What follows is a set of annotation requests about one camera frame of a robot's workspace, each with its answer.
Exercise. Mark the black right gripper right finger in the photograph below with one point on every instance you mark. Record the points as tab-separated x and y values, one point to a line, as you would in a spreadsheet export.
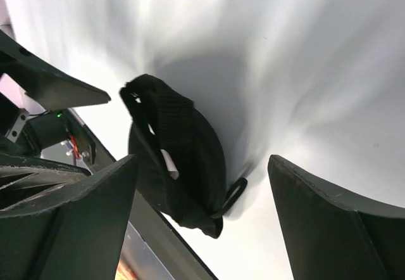
333	233

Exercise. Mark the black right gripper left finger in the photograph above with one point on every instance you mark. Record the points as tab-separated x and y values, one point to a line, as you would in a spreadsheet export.
74	232

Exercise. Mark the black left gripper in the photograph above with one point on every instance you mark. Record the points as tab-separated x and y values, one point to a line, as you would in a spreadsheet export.
27	133

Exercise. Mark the black bra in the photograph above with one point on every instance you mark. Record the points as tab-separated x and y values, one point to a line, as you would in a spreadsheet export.
185	175

